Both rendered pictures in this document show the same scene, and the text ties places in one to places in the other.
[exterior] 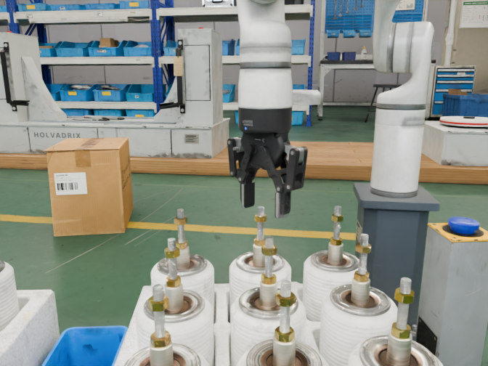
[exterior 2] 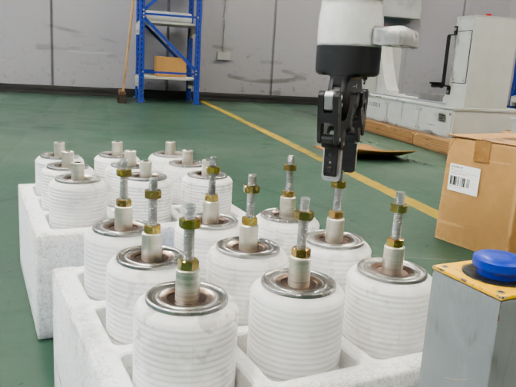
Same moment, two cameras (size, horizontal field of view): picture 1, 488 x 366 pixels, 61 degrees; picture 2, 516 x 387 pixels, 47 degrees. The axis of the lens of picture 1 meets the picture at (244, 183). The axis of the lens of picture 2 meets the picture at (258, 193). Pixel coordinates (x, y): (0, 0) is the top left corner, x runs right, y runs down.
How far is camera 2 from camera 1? 0.68 m
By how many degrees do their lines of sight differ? 64
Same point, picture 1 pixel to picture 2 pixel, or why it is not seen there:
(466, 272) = (448, 334)
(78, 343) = not seen: hidden behind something
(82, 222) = (464, 230)
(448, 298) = (424, 367)
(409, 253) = not seen: outside the picture
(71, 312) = not seen: hidden behind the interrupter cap
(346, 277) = (359, 282)
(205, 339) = (201, 254)
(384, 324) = (266, 302)
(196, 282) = (268, 227)
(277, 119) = (329, 57)
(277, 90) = (329, 22)
